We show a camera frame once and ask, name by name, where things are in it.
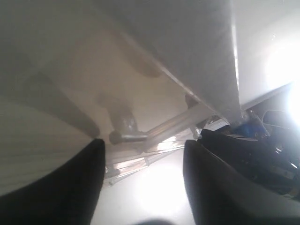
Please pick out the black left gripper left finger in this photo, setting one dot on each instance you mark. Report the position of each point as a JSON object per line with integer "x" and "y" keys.
{"x": 66, "y": 196}

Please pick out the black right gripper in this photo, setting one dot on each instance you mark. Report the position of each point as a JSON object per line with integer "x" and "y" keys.
{"x": 272, "y": 162}

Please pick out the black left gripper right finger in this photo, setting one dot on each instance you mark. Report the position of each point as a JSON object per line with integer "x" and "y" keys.
{"x": 218, "y": 195}

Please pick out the clear drawer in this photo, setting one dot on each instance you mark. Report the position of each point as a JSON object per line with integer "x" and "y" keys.
{"x": 147, "y": 130}

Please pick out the white plastic drawer cabinet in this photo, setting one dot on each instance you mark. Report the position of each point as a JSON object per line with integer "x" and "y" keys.
{"x": 58, "y": 56}

